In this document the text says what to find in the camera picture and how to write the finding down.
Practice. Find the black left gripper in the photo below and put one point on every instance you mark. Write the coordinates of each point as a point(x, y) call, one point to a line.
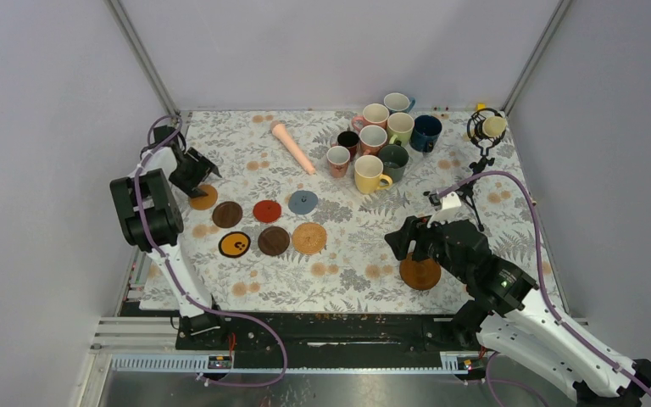
point(203, 170)

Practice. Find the small pink patterned mug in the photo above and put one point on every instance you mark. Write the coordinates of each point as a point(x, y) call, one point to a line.
point(338, 158)

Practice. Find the red smiley coaster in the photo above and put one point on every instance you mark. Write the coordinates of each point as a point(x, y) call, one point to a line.
point(267, 211)

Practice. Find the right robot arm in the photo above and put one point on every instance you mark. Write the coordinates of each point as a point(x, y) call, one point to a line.
point(507, 314)

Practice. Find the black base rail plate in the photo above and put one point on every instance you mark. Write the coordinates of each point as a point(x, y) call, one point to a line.
point(333, 341)

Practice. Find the aluminium frame rail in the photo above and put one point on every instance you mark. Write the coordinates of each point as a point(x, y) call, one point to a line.
point(129, 32)

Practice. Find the white blue-handled mug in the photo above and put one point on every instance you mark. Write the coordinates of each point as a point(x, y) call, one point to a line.
point(397, 102)

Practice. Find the pink mug back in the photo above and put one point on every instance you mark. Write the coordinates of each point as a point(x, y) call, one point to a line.
point(372, 114)

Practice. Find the cream microphone in shockmount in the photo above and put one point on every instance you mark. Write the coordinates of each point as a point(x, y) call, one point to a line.
point(486, 128)

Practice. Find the navy blue mug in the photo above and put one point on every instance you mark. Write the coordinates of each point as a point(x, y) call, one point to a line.
point(427, 130)

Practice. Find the pink mug centre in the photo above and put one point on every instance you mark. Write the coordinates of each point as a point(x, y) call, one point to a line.
point(372, 138)

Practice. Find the brown ceramic saucer near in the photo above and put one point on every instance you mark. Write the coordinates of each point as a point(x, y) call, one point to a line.
point(420, 275)

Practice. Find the dark green mug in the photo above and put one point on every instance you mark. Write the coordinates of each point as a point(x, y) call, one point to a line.
point(394, 159)

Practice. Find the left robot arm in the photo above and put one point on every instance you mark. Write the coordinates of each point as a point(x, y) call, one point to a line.
point(151, 221)

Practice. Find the black mug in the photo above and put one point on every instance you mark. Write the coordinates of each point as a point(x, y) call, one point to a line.
point(350, 141)

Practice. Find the light brown round coaster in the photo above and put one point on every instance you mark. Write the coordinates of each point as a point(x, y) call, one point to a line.
point(205, 201)

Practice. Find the yellow mug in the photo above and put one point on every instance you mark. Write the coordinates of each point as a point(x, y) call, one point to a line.
point(369, 175)

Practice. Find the floral tablecloth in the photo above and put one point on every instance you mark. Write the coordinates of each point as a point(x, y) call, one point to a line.
point(356, 270)

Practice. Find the light green mug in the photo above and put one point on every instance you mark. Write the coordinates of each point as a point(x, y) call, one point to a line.
point(400, 127)

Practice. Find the blue-grey smiley coaster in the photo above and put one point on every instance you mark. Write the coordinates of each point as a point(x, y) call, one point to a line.
point(302, 202)

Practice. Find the orange black smiley coaster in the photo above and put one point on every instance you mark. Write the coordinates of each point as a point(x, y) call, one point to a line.
point(234, 244)

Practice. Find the dark walnut coaster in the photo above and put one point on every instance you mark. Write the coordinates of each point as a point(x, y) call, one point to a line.
point(274, 241)
point(227, 214)

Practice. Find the pink silicone microphone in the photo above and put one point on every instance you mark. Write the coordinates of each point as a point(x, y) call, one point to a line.
point(279, 131)

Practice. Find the woven rattan coaster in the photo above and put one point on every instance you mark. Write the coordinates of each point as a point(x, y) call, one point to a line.
point(309, 238)

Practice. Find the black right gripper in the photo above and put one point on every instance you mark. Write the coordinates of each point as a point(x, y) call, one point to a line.
point(413, 228)

